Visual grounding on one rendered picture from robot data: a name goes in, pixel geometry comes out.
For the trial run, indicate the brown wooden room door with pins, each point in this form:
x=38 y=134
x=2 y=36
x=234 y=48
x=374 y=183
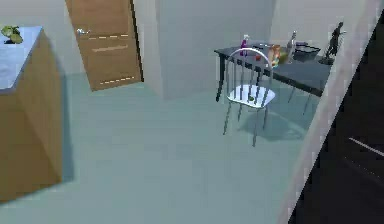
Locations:
x=106 y=43

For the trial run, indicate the clear glass bottle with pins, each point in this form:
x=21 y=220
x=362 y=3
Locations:
x=292 y=46

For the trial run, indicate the black pan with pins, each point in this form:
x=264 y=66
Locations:
x=305 y=51

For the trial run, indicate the green round fruit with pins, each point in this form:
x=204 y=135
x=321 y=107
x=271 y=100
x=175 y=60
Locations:
x=284 y=58

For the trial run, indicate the brown wooden cabinet grey top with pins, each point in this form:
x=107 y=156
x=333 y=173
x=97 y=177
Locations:
x=31 y=116

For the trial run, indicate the black dining table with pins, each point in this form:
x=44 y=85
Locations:
x=300 y=71

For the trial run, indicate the orange food box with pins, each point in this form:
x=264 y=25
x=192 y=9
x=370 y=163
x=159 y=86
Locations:
x=275 y=55

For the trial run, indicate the dark figure statue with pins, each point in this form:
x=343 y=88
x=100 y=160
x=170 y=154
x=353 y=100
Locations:
x=334 y=40

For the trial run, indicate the white spindle-back chair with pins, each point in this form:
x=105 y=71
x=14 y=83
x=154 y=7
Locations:
x=250 y=93

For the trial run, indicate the green house plant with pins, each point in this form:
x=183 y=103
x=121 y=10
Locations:
x=12 y=34

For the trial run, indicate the purple spray bottle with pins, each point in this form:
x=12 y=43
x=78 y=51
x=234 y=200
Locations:
x=244 y=43

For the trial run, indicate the small green object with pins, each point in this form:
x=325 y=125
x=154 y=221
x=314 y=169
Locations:
x=251 y=98

